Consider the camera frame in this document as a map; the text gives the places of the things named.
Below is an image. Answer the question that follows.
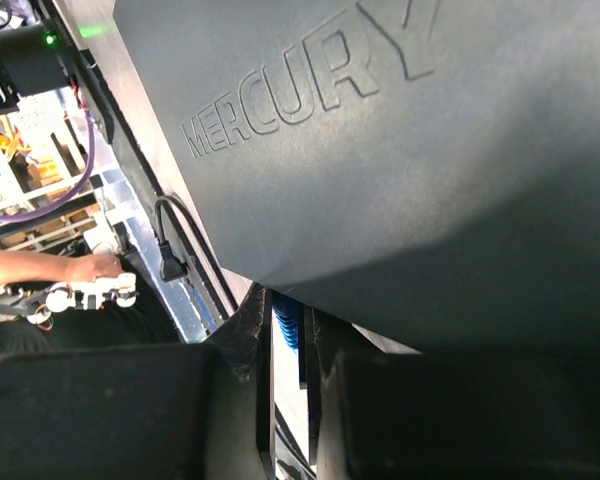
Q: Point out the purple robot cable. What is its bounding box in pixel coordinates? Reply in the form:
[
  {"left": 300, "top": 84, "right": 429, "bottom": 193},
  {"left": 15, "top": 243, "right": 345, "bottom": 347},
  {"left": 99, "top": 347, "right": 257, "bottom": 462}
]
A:
[{"left": 0, "top": 107, "right": 97, "bottom": 225}]

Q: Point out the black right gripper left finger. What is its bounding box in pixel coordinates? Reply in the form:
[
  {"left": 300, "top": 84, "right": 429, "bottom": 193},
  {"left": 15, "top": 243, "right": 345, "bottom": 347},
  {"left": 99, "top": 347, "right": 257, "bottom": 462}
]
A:
[{"left": 0, "top": 284, "right": 275, "bottom": 479}]

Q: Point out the operator bare hand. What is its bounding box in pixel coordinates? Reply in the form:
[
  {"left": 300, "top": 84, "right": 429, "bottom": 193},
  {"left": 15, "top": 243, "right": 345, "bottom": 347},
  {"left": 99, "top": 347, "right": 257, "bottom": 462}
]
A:
[{"left": 66, "top": 254, "right": 124, "bottom": 282}]

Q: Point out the black power cable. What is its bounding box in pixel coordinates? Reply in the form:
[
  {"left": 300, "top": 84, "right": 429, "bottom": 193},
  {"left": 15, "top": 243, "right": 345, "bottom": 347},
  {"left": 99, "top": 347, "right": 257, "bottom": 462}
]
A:
[{"left": 152, "top": 193, "right": 241, "bottom": 314}]

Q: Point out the white leader arm handle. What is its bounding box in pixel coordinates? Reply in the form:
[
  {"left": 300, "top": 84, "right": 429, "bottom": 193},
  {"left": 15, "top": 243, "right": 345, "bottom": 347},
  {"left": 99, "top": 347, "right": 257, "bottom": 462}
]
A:
[{"left": 0, "top": 272, "right": 138, "bottom": 329}]

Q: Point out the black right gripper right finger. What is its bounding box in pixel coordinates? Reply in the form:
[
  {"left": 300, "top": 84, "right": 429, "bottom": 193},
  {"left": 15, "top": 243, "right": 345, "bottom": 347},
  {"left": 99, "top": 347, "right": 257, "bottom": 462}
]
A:
[{"left": 304, "top": 308, "right": 600, "bottom": 479}]

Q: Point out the aluminium rail front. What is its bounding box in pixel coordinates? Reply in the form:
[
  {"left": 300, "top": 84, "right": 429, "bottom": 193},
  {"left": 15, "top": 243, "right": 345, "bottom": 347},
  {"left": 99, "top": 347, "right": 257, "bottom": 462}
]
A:
[{"left": 91, "top": 168, "right": 222, "bottom": 343}]

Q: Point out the operator bare forearm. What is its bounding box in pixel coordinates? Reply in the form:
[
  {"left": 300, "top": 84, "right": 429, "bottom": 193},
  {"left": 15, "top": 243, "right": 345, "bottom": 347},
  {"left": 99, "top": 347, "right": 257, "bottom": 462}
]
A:
[{"left": 0, "top": 251, "right": 75, "bottom": 286}]

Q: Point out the black network switch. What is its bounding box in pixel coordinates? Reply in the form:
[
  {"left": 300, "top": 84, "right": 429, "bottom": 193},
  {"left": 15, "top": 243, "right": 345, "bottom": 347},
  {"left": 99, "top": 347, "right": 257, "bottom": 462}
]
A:
[{"left": 114, "top": 1, "right": 600, "bottom": 355}]

